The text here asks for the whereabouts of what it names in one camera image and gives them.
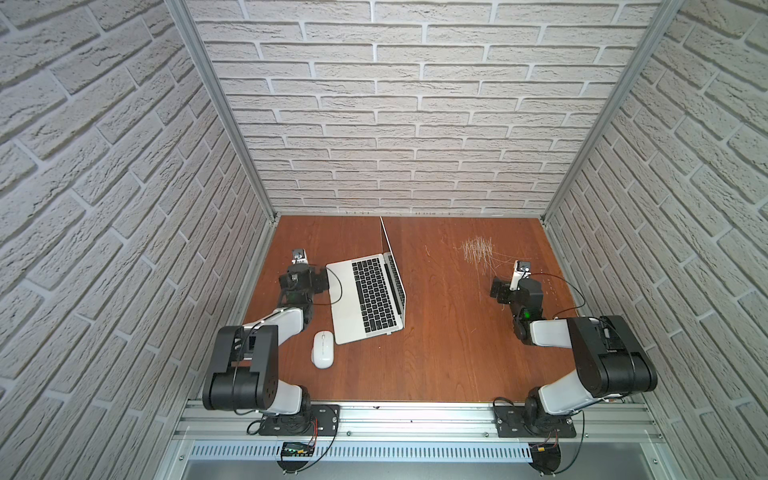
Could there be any silver laptop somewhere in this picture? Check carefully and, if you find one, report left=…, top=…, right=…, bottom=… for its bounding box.
left=325, top=223, right=406, bottom=345

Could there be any white wireless mouse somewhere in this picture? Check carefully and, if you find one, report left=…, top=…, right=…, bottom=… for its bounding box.
left=311, top=330, right=335, bottom=369

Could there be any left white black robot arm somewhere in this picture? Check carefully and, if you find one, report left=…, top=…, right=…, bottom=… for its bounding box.
left=202, top=263, right=329, bottom=416

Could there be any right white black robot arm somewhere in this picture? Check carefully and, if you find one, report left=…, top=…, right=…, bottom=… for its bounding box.
left=490, top=277, right=658, bottom=438

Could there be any right round black controller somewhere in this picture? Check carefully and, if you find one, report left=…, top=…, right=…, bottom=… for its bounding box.
left=529, top=443, right=562, bottom=476

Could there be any left green circuit board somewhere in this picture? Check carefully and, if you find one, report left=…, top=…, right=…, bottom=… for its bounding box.
left=280, top=442, right=316, bottom=458

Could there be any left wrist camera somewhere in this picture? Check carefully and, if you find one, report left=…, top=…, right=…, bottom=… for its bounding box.
left=292, top=248, right=308, bottom=265

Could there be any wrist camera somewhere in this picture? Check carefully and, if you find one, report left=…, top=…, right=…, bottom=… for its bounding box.
left=509, top=260, right=531, bottom=291
left=292, top=248, right=308, bottom=265

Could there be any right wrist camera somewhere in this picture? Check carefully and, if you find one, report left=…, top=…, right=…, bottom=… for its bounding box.
left=509, top=260, right=531, bottom=291

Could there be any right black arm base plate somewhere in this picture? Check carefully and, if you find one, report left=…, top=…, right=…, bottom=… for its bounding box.
left=491, top=397, right=576, bottom=439

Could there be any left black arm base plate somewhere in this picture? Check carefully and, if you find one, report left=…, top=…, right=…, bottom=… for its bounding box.
left=258, top=404, right=341, bottom=437

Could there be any aluminium front rail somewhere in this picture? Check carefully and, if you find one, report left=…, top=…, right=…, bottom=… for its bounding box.
left=172, top=400, right=665, bottom=443

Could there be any perforated white cable duct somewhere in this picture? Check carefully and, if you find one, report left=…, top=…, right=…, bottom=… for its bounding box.
left=187, top=441, right=532, bottom=463

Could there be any left aluminium corner post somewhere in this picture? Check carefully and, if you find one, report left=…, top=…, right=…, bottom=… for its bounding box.
left=166, top=0, right=279, bottom=223

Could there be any aluminium corner post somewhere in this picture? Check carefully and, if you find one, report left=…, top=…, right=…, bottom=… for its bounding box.
left=166, top=0, right=279, bottom=223
left=541, top=0, right=684, bottom=228

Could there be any right aluminium corner post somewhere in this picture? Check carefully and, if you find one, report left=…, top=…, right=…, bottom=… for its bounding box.
left=541, top=0, right=684, bottom=228

